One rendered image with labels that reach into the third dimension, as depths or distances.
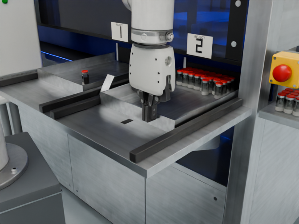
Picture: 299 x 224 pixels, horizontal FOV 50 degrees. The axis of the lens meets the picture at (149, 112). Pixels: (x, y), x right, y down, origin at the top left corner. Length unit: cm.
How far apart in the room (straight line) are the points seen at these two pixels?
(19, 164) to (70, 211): 125
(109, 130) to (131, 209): 78
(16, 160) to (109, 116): 25
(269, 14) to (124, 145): 45
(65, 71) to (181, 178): 56
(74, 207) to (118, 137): 125
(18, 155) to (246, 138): 58
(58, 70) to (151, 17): 62
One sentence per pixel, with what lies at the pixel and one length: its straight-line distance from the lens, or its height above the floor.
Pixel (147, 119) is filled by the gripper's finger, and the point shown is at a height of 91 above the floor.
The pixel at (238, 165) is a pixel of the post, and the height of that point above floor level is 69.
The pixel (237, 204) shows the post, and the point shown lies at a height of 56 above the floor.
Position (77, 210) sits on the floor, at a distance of 189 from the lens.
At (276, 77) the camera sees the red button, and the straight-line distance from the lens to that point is 80.
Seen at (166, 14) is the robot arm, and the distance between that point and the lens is 63.
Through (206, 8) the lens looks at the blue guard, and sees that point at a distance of 91.
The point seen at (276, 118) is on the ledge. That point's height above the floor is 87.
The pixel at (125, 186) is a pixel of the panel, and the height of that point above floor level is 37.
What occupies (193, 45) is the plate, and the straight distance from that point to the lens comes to 94.
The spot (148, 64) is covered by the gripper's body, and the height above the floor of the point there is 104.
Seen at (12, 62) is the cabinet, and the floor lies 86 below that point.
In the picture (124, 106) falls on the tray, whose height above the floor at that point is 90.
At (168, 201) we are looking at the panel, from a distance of 125.
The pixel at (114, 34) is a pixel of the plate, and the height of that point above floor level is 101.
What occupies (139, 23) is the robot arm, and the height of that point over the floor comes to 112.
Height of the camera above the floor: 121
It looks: 23 degrees down
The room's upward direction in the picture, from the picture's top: straight up
